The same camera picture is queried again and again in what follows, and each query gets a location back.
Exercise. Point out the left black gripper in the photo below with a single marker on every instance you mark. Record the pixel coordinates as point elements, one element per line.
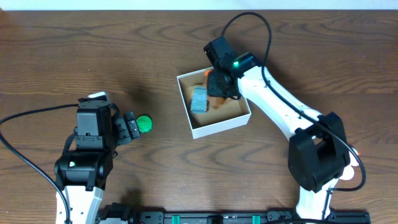
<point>129,128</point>

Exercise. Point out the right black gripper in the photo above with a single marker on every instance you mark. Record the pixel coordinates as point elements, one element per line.
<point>213,89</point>

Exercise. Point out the green round ridged toy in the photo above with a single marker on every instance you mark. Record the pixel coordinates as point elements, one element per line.
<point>144,123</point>

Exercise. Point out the brown plush toy with carrot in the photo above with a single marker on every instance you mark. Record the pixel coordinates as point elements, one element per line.
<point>214,102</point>

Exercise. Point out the yellow grey toy truck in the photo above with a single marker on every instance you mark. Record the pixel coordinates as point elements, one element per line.
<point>199,100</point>

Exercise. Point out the white cardboard box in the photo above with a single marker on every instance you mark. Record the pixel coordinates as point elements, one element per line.
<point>231,114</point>

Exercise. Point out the pink plush pig toy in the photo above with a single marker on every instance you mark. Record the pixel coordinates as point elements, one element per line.
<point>348,171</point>

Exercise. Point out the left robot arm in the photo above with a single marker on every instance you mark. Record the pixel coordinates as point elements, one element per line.
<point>87,158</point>

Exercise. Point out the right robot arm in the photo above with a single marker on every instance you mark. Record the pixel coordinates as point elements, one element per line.
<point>317,158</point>

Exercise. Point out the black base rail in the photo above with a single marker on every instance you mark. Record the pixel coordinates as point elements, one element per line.
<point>118,214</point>

